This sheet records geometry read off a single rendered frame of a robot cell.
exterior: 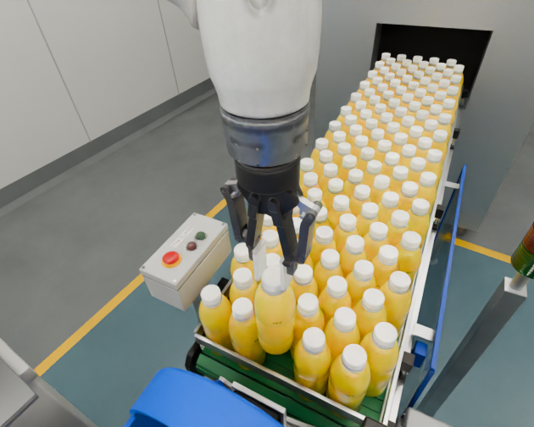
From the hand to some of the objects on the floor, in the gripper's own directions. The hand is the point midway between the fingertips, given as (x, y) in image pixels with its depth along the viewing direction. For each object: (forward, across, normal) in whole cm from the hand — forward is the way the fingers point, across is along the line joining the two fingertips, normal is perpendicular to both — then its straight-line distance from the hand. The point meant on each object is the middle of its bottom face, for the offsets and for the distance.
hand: (273, 265), depth 52 cm
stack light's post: (+126, +38, +26) cm, 134 cm away
